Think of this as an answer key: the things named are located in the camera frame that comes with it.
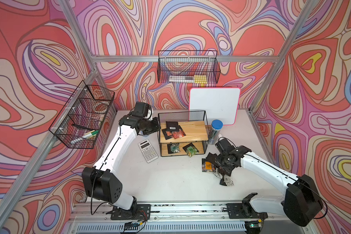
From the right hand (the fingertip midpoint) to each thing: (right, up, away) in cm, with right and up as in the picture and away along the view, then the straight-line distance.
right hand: (219, 166), depth 84 cm
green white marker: (-70, +19, -13) cm, 74 cm away
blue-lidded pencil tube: (-1, +24, +3) cm, 24 cm away
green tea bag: (-15, +8, +12) cm, 21 cm away
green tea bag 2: (-27, +9, +12) cm, 31 cm away
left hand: (-33, +24, -4) cm, 41 cm away
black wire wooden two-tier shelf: (-21, +19, +2) cm, 29 cm away
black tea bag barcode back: (-28, +24, +3) cm, 37 cm away
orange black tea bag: (-6, -2, +5) cm, 8 cm away
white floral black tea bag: (+4, -8, -1) cm, 9 cm away
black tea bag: (-30, +19, +1) cm, 36 cm away
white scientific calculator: (-44, +7, +12) cm, 46 cm away
